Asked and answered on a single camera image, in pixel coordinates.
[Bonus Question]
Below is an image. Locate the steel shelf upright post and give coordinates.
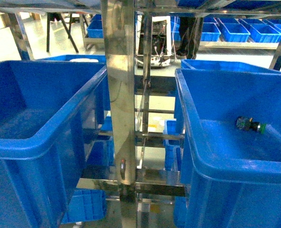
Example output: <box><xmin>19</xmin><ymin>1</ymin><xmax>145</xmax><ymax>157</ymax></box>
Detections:
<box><xmin>101</xmin><ymin>0</ymin><xmax>137</xmax><ymax>228</ymax></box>

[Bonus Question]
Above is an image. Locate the blue shelf bin right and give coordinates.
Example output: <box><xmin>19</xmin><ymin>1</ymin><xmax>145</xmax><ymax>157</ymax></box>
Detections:
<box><xmin>175</xmin><ymin>69</ymin><xmax>281</xmax><ymax>228</ymax></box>

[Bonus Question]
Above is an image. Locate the blue bin below left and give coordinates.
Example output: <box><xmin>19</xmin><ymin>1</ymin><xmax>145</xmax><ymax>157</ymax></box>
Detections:
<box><xmin>61</xmin><ymin>189</ymin><xmax>107</xmax><ymax>225</ymax></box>

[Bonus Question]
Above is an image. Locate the blue shelf bin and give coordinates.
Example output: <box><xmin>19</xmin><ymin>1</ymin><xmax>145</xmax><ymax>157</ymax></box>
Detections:
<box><xmin>175</xmin><ymin>69</ymin><xmax>281</xmax><ymax>228</ymax></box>
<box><xmin>0</xmin><ymin>61</ymin><xmax>107</xmax><ymax>228</ymax></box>

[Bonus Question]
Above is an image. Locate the green mushroom push button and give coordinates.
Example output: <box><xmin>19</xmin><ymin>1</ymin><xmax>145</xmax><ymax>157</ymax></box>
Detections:
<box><xmin>235</xmin><ymin>116</ymin><xmax>267</xmax><ymax>134</ymax></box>

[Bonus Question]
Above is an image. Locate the blue shelf bin left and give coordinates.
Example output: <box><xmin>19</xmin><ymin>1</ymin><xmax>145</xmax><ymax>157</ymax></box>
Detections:
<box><xmin>0</xmin><ymin>61</ymin><xmax>107</xmax><ymax>228</ymax></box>

